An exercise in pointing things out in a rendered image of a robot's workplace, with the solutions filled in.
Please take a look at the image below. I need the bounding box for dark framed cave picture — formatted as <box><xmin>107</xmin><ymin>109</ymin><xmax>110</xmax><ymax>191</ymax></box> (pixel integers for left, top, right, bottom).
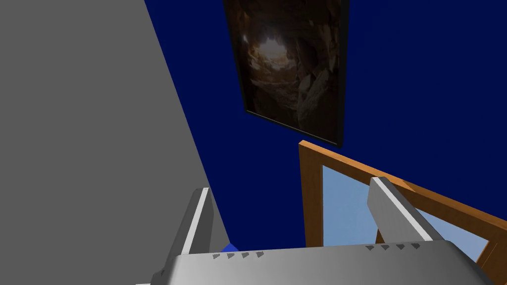
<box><xmin>223</xmin><ymin>0</ymin><xmax>350</xmax><ymax>148</ymax></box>

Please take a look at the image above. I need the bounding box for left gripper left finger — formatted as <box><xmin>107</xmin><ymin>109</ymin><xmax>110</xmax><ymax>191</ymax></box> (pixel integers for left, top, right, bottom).
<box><xmin>166</xmin><ymin>188</ymin><xmax>215</xmax><ymax>262</ymax></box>

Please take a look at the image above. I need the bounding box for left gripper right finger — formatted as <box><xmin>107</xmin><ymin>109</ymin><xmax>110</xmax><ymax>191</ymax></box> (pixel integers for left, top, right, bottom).
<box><xmin>367</xmin><ymin>177</ymin><xmax>445</xmax><ymax>242</ymax></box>

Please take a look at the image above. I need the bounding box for wooden framed window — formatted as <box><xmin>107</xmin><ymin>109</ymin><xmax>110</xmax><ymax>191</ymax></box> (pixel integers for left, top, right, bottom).
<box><xmin>298</xmin><ymin>140</ymin><xmax>507</xmax><ymax>285</ymax></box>

